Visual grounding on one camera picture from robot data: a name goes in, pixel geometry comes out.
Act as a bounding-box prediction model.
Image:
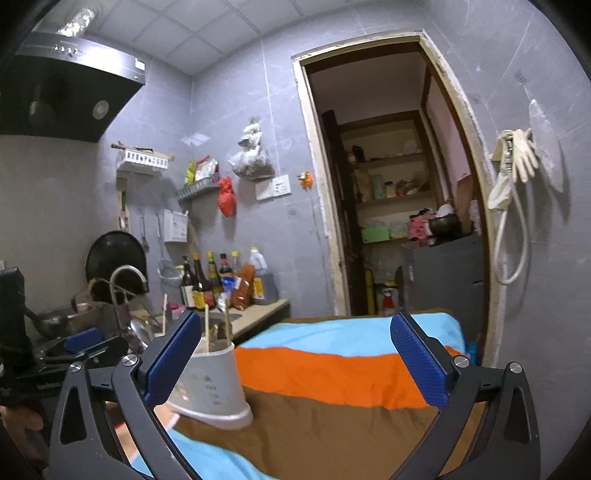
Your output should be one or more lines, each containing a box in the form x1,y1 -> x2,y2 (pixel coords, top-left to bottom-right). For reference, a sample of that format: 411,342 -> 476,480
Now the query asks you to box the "dark soy sauce bottle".
192,253 -> 215,311

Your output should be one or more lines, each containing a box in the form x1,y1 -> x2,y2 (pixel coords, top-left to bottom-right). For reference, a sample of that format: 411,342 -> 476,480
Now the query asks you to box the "curved sink faucet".
108,264 -> 148,327

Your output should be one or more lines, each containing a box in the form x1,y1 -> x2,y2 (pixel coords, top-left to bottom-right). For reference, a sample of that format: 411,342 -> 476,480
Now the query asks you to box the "white wall rack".
110,143 -> 175,175

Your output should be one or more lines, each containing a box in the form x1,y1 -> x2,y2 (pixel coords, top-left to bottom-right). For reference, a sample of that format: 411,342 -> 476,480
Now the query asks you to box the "black range hood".
1,32 -> 146,143

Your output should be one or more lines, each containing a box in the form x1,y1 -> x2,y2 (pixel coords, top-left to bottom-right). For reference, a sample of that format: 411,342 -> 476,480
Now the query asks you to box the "red plastic bag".
217,177 -> 236,217

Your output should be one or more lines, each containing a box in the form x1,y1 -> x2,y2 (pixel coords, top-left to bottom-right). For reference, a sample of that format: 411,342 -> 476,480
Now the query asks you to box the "striped blue orange brown cloth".
131,310 -> 488,480

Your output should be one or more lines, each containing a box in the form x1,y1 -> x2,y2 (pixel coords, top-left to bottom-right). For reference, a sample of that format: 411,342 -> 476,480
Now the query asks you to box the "left hand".
1,406 -> 46,462

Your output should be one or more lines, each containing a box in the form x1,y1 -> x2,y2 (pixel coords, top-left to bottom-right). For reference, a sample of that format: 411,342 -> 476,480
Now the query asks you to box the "wooden shelf unit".
339,110 -> 446,245

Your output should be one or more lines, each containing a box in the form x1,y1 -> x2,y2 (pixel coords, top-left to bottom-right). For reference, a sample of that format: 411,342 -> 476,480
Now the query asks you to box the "white plastic utensil holder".
166,336 -> 253,430

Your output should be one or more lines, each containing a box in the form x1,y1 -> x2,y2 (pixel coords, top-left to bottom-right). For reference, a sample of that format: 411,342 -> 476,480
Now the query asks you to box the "hanging bag of garlic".
228,117 -> 274,182

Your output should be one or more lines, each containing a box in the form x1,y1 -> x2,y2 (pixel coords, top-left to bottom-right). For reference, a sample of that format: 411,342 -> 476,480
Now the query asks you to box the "dark grey cabinet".
402,235 -> 485,343

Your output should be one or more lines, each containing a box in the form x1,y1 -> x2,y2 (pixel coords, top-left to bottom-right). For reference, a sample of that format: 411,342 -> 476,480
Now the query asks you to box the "white wall socket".
254,175 -> 291,202

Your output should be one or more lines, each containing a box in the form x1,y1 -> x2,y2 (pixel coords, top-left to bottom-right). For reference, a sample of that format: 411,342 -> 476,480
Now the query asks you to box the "white-capped oil jug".
249,247 -> 279,305

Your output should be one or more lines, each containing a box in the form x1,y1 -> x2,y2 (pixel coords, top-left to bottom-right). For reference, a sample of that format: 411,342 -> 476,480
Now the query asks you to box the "white rubber glove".
487,129 -> 539,211

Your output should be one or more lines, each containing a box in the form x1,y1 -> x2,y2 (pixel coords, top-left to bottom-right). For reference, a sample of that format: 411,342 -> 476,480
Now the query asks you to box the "orange snack packet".
231,263 -> 256,310

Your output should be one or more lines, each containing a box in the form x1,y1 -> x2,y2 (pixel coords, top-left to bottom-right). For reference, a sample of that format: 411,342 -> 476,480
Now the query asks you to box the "black bowl on cabinet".
429,213 -> 464,245

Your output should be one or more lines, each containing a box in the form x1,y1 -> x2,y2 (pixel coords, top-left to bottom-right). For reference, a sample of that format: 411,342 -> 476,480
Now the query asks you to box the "black wok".
85,230 -> 148,304

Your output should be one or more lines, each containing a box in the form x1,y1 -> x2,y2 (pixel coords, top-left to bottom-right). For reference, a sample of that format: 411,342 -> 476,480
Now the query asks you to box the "pink cloth on cabinet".
407,209 -> 436,246

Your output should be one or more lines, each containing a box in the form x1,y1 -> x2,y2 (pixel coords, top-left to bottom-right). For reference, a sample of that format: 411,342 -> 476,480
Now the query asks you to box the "wooden chopstick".
204,304 -> 211,354
223,301 -> 232,347

